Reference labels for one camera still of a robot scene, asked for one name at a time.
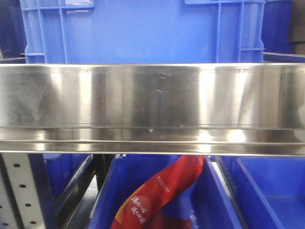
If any blue lower bin centre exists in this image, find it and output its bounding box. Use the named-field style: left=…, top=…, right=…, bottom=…
left=88, top=155, right=242, bottom=229

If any large blue plastic bin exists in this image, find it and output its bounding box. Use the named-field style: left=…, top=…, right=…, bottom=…
left=20, top=0, right=265, bottom=63

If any blue lower bin right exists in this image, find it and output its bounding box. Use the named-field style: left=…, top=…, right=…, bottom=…
left=220, top=156, right=305, bottom=229

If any red snack bag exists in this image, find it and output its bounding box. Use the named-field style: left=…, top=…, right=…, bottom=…
left=110, top=155, right=205, bottom=229

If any stainless steel shelf rail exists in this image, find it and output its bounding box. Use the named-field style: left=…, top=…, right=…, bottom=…
left=0, top=63, right=305, bottom=156

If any perforated steel rack post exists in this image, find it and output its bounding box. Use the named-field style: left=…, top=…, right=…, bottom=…
left=1, top=153, right=46, bottom=229

